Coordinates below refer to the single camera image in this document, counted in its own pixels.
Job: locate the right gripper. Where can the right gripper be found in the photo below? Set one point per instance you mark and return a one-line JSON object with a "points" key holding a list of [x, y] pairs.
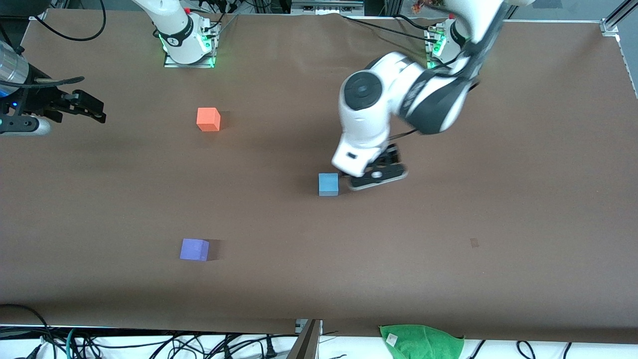
{"points": [[44, 101]]}

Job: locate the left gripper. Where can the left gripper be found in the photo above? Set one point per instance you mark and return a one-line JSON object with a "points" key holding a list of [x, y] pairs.
{"points": [[389, 155]]}

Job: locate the light blue foam block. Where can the light blue foam block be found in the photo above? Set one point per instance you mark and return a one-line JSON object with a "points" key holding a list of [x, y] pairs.
{"points": [[328, 184]]}

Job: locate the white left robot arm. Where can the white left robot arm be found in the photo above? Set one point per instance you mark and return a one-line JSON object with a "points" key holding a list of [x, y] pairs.
{"points": [[364, 114]]}

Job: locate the orange foam block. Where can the orange foam block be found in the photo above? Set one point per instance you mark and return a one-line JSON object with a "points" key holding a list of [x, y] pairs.
{"points": [[208, 119]]}

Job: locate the purple foam block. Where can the purple foam block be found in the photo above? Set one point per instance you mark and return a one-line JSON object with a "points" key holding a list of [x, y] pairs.
{"points": [[193, 249]]}

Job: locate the brown table cover sheet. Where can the brown table cover sheet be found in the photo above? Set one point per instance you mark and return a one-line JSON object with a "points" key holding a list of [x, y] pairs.
{"points": [[319, 249]]}

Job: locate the green cloth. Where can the green cloth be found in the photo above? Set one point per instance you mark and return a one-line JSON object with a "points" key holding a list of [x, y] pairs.
{"points": [[423, 341]]}

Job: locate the grey metal bar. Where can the grey metal bar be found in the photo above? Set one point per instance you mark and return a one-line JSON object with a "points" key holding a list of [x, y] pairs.
{"points": [[306, 344]]}

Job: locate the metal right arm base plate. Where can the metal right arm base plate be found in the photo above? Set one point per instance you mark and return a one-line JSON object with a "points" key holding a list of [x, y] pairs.
{"points": [[172, 64]]}

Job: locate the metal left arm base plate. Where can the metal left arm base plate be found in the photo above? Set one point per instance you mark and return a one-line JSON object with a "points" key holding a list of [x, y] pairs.
{"points": [[432, 66]]}

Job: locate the aluminium frame bracket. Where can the aluminium frame bracket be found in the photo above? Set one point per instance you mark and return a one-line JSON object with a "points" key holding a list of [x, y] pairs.
{"points": [[39, 14]]}

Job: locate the metal rail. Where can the metal rail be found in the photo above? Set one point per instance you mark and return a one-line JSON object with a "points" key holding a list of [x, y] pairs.
{"points": [[326, 6]]}

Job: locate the aluminium frame profile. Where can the aluminium frame profile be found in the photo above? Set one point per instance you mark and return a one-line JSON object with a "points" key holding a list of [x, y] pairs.
{"points": [[610, 26]]}

